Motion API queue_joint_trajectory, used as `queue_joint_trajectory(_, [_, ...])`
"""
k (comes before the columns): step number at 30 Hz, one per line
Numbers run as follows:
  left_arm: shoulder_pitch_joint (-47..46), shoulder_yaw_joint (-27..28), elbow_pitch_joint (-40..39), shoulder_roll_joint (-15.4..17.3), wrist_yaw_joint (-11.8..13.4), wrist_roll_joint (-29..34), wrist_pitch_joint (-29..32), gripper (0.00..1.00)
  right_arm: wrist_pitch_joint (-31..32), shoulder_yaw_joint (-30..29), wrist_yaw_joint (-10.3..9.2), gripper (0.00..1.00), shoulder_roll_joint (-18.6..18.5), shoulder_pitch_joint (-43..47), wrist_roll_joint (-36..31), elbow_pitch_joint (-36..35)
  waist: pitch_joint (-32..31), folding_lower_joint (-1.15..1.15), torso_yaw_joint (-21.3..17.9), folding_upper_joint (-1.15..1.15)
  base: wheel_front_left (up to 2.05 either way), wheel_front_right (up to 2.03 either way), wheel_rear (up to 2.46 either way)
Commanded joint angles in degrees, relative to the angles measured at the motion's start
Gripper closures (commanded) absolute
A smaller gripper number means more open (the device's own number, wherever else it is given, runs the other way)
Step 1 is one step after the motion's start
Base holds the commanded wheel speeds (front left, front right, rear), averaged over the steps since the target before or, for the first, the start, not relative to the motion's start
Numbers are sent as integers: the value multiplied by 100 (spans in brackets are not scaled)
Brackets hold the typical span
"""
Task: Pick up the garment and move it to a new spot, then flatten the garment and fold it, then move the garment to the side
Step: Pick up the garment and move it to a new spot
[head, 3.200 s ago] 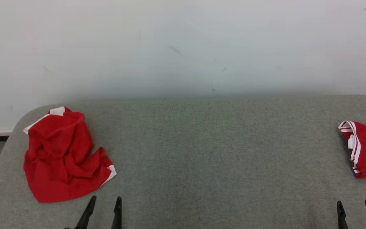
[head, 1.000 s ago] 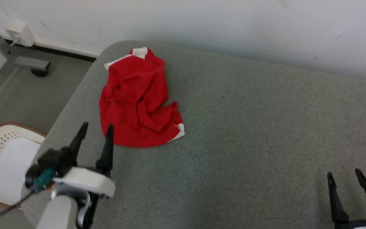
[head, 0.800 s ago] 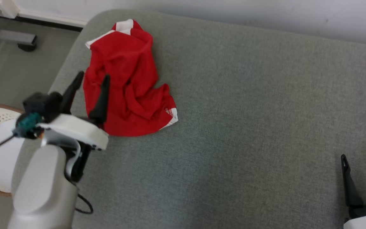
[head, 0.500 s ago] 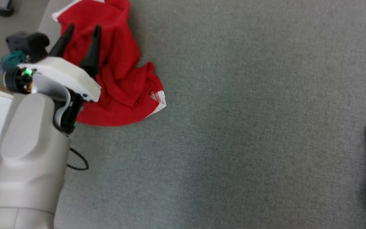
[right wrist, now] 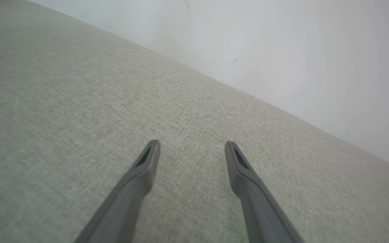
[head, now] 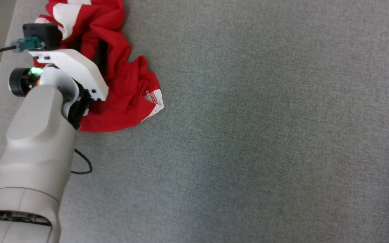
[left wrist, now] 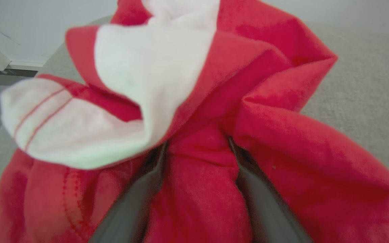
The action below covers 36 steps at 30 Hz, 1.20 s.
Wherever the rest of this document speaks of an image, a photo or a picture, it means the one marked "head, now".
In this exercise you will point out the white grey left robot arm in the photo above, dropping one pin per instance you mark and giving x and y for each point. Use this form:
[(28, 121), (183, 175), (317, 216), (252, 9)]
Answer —
[(32, 152)]

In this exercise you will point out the red shorts with white stripes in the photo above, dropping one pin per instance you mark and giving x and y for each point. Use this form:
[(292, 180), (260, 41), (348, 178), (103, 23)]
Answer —
[(130, 87)]

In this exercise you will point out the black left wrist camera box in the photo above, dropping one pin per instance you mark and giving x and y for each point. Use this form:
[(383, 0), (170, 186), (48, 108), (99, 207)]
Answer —
[(42, 33)]

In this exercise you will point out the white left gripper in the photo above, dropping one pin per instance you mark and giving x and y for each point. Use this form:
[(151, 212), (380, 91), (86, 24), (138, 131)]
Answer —
[(79, 74)]

